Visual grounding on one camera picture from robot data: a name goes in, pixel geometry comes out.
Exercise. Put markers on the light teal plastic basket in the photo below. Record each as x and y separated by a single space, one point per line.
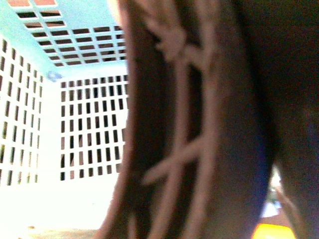
63 111

